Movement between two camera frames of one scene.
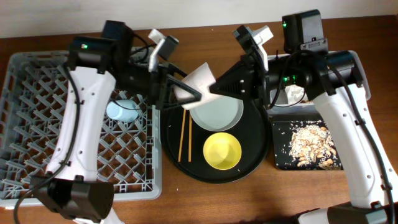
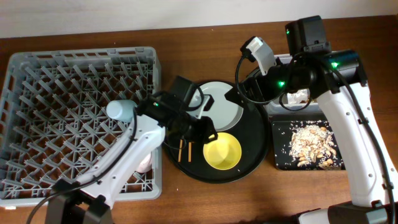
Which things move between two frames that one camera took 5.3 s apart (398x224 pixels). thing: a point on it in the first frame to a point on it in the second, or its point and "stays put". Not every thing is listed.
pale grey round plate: x=218 y=114 stays put
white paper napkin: x=295 y=93 stays put
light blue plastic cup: x=114 y=111 stays put
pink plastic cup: x=200 y=82 to x=145 y=165
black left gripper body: x=158 y=90 to x=200 y=131
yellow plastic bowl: x=222 y=150 stays put
